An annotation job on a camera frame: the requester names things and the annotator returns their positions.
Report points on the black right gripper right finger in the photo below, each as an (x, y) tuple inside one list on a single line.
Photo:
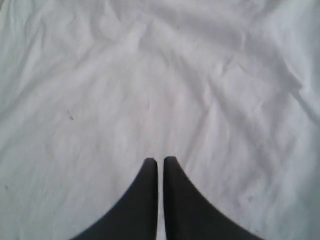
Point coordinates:
[(188, 215)]

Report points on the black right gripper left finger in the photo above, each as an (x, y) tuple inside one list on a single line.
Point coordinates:
[(135, 215)]

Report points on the white t-shirt red lettering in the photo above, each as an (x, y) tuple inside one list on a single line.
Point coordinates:
[(91, 88)]

